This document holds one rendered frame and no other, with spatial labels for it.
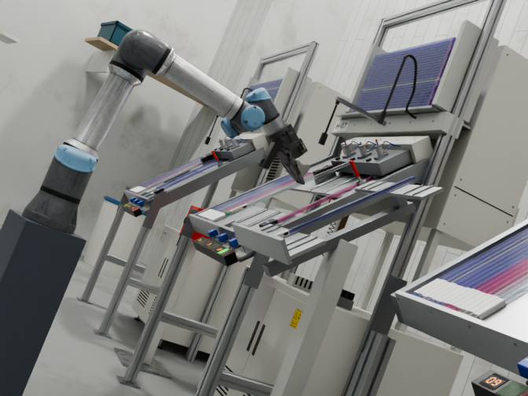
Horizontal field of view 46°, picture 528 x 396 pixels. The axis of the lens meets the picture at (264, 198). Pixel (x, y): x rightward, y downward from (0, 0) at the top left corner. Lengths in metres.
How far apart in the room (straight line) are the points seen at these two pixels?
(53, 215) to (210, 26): 5.58
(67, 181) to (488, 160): 1.47
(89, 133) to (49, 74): 4.52
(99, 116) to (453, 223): 1.27
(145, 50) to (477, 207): 1.29
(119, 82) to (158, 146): 4.96
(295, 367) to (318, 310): 0.16
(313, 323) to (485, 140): 1.04
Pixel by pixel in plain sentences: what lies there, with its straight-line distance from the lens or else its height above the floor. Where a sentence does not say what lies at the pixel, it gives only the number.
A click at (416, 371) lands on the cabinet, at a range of 2.37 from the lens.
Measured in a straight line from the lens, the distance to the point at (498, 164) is 2.45.
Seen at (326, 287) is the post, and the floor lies 0.68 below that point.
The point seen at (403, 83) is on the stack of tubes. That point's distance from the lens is 2.49.
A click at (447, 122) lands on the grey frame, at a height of 1.35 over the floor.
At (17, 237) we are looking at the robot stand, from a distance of 1.79.
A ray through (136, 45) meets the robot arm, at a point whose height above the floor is 1.12.
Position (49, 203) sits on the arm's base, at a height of 0.61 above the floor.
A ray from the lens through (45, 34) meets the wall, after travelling 6.50.
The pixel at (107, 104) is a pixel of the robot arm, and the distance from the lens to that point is 1.99.
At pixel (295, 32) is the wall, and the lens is 6.98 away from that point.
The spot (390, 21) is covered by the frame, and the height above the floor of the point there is 1.87.
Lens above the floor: 0.71
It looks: 4 degrees up
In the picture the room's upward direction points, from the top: 22 degrees clockwise
